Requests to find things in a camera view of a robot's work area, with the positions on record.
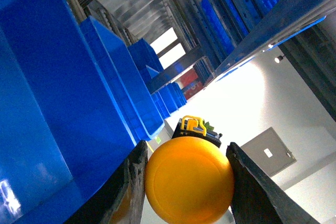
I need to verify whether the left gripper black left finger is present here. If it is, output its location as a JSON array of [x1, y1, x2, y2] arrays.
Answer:
[[65, 140, 148, 224]]

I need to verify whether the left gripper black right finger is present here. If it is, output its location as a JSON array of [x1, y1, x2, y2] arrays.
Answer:
[[226, 142, 318, 223]]

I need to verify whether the grey door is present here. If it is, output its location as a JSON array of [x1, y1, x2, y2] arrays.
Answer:
[[241, 127, 297, 177]]

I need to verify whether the ribbed blue bin at right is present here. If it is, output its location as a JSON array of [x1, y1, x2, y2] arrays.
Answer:
[[1, 0, 135, 223]]

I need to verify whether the ribbed blue bin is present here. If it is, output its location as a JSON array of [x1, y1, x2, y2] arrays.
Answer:
[[1, 0, 135, 223], [80, 16, 164, 141]]

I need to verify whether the ribbed blue bin left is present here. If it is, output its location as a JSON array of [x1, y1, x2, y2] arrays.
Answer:
[[80, 16, 164, 141]]

